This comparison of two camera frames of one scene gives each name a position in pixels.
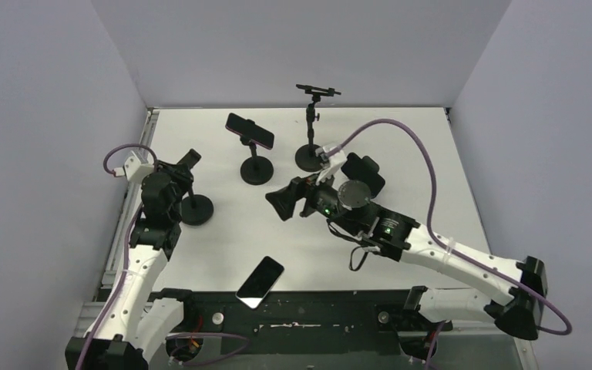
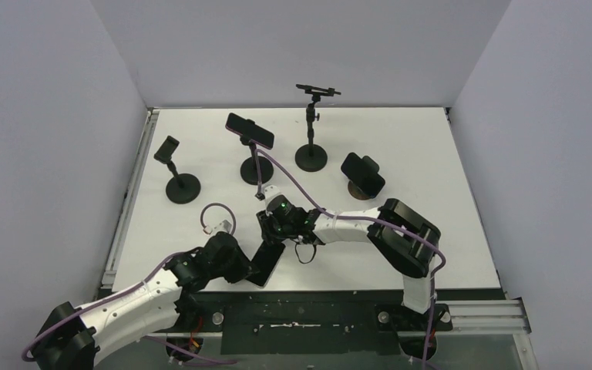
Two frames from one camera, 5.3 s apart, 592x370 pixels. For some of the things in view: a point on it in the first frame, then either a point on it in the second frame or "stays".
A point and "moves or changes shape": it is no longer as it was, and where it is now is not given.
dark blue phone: x=364 y=169 stays
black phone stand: x=196 y=210 moves or changes shape
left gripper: x=179 y=173 to x=245 y=267
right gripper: x=299 y=194 to x=269 y=227
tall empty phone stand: x=305 y=158 stays
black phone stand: x=255 y=169 stays
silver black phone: x=258 y=286 to x=265 y=260
